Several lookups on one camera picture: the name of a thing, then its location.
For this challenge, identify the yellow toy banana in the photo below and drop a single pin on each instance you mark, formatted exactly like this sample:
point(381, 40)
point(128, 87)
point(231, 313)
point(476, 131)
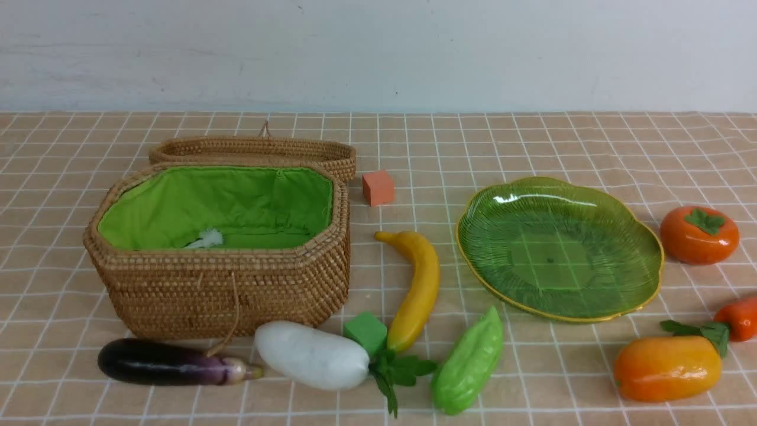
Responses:
point(420, 300)

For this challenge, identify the white toy radish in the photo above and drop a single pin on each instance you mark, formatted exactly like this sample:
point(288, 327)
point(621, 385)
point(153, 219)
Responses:
point(329, 362)

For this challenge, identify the green toy bitter gourd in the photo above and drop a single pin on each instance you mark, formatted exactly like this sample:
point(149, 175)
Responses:
point(459, 380)

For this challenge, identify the purple toy eggplant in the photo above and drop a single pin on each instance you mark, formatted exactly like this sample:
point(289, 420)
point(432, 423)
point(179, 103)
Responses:
point(152, 363)

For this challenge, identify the orange toy persimmon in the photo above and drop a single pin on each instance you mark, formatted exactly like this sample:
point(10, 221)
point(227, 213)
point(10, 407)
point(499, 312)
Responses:
point(698, 235)

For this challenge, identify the orange yellow toy mango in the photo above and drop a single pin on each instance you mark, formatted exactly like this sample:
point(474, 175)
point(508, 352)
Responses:
point(660, 369)

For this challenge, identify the orange toy carrot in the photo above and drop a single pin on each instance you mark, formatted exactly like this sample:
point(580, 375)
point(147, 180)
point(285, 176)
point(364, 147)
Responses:
point(735, 322)

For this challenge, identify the orange foam cube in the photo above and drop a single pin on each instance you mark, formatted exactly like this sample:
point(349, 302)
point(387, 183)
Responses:
point(378, 188)

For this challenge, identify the green foam cube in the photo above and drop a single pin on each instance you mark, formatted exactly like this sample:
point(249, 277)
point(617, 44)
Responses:
point(368, 331)

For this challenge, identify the woven wicker basket lid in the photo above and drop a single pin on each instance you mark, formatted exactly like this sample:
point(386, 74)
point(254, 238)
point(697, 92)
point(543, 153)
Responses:
point(339, 159)

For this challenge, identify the green glass leaf plate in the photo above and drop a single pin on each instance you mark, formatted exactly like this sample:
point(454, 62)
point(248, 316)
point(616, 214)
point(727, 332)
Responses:
point(560, 251)

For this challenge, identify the woven wicker basket green lining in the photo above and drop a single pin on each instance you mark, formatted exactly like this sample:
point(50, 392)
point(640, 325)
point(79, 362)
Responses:
point(215, 249)

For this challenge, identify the checkered beige tablecloth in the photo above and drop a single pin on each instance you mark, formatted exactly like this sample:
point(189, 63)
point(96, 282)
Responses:
point(56, 167)

